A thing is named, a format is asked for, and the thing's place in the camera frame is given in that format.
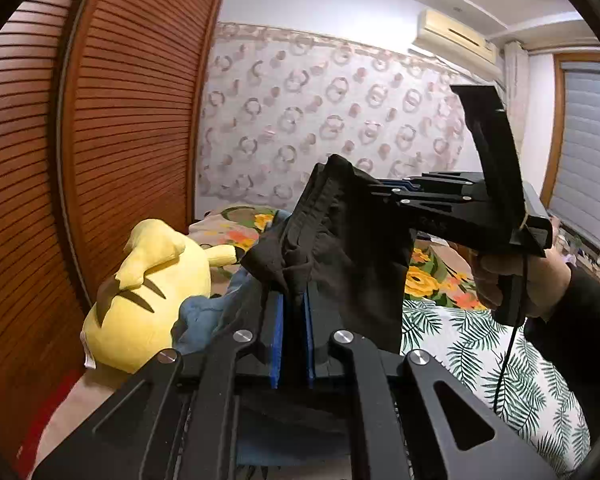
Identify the cream air conditioner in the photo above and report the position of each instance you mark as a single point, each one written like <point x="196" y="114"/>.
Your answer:
<point x="457" y="43"/>

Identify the palm leaf bed sheet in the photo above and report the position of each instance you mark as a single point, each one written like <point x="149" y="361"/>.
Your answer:
<point x="504" y="371"/>

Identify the dark blue folded jeans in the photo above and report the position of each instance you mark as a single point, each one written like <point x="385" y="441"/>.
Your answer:
<point x="273" y="431"/>

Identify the black pants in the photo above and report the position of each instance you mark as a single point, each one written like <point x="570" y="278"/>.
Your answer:
<point x="348" y="246"/>

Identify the grey window blind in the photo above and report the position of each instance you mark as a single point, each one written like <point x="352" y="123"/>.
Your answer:
<point x="576" y="193"/>

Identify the dark sleeved right forearm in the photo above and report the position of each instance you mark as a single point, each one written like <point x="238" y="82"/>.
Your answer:
<point x="570" y="339"/>

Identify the circle pattern sheer curtain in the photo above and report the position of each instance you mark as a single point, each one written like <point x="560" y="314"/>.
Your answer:
<point x="277" y="102"/>

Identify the floral blanket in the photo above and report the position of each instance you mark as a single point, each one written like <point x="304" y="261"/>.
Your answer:
<point x="436" y="271"/>

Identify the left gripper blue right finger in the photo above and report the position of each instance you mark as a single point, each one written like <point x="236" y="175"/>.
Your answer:
<point x="310" y="365"/>

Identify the light blue folded jeans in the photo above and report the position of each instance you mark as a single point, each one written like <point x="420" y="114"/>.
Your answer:
<point x="201" y="320"/>

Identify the yellow pikachu plush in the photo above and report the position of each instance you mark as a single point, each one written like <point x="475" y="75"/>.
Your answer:
<point x="137" y="307"/>

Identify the beige side curtain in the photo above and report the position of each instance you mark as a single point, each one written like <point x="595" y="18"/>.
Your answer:
<point x="517" y="75"/>

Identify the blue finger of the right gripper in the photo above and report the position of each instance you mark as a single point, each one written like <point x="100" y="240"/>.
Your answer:
<point x="402" y="183"/>

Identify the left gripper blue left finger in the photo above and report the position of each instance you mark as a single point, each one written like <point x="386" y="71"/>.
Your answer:
<point x="277" y="339"/>

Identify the brown louvered wardrobe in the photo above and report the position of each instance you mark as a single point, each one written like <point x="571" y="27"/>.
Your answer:
<point x="99" y="101"/>

